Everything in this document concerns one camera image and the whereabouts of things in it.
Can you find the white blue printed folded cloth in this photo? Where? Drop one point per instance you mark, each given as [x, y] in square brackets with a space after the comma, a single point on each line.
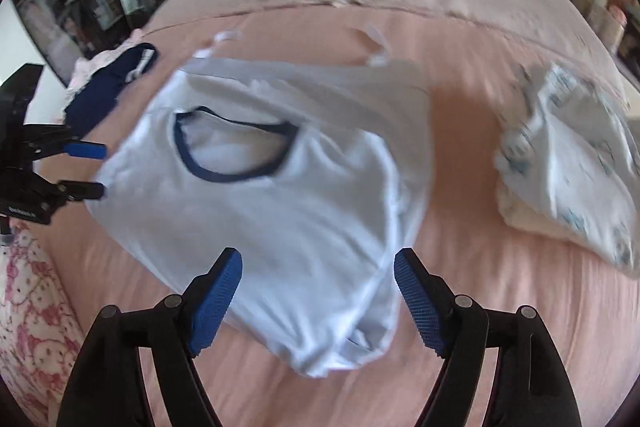
[575, 147]

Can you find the navy garment with white stripes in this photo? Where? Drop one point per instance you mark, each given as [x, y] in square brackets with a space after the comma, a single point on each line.
[100, 97]

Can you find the pink garment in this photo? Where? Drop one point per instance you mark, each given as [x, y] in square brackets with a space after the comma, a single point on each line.
[85, 69]

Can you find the cream folded cloth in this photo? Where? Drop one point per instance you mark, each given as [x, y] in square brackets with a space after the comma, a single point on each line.
[540, 222]

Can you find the pink white bottle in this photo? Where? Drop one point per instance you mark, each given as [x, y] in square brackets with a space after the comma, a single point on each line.
[617, 17]

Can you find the pink bed blanket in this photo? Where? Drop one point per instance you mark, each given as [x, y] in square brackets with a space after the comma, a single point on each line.
[475, 332]

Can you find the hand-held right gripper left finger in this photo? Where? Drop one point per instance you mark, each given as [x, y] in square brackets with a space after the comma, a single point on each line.
[215, 307]

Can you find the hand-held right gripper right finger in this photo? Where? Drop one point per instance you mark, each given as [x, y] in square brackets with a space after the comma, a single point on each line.
[420, 307]

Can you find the pink printed pajama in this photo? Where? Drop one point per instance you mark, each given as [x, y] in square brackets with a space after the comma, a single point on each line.
[35, 332]

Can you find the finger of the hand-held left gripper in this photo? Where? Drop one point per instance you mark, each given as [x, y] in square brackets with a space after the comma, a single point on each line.
[85, 150]
[82, 191]

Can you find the light blue t-shirt navy collar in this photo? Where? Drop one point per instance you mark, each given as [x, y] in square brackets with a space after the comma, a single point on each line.
[280, 207]

